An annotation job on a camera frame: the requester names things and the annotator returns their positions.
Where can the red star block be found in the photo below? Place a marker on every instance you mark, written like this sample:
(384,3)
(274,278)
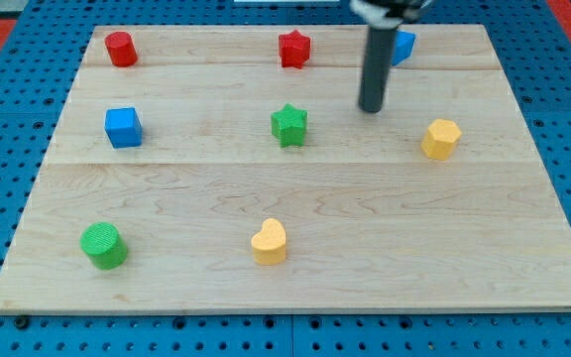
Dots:
(294,49)

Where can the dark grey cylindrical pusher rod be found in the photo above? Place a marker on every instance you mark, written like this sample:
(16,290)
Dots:
(378,54)

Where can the blue triangle block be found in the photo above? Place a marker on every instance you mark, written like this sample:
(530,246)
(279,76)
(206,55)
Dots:
(403,47)

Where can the yellow heart block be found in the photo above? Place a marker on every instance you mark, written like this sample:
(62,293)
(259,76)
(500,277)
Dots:
(269,244)

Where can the blue cube block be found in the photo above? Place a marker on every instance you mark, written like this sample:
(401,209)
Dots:
(123,127)

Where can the green star block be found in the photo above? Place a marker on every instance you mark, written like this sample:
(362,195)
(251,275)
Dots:
(289,126)

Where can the light wooden board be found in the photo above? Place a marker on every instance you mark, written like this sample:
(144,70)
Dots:
(372,225)

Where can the red cylinder block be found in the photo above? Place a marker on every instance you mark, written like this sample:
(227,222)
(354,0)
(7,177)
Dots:
(121,49)

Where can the green cylinder block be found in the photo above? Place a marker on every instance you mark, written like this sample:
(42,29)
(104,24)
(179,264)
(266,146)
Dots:
(103,245)

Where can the black and white robot end mount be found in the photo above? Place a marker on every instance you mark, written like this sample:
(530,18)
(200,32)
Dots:
(390,13)

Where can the yellow hexagon block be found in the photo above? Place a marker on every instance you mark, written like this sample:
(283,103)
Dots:
(440,139)

